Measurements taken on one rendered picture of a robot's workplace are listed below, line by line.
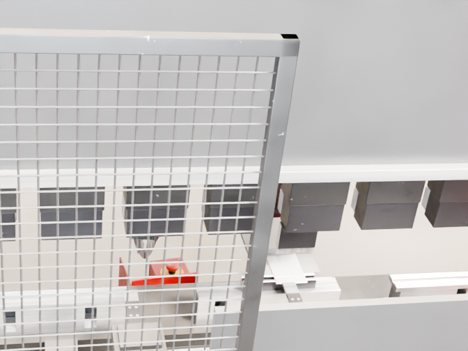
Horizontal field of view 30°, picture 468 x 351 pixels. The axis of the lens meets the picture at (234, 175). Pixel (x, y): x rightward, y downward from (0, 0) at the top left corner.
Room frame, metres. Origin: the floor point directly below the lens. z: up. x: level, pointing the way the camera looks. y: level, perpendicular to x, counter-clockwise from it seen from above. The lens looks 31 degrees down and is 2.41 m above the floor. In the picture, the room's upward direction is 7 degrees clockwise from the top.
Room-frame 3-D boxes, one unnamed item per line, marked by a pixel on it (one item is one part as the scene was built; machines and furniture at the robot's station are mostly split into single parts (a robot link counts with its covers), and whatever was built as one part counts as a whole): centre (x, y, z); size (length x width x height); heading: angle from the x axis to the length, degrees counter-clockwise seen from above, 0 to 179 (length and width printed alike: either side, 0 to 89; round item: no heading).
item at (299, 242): (1.86, -0.18, 1.13); 0.10 x 0.02 x 0.10; 105
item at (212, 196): (1.82, -0.01, 1.26); 0.15 x 0.09 x 0.17; 105
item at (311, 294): (1.85, -0.13, 0.92); 0.39 x 0.06 x 0.10; 105
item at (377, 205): (1.93, -0.40, 1.26); 0.15 x 0.09 x 0.17; 105
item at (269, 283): (1.86, -0.15, 0.99); 0.20 x 0.03 x 0.03; 105
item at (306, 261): (2.01, -0.14, 1.00); 0.26 x 0.18 x 0.01; 15
